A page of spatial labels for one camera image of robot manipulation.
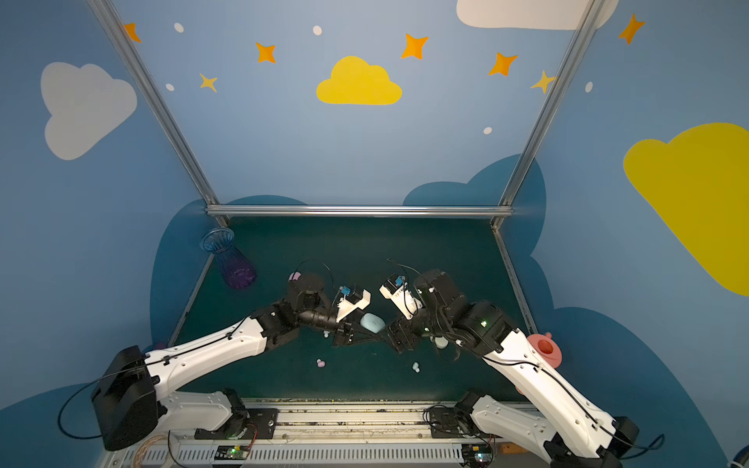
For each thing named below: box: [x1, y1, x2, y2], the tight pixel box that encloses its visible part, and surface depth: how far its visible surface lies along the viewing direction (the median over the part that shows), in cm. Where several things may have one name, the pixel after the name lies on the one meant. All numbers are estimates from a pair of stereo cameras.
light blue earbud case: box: [359, 312, 387, 335], surface depth 66 cm
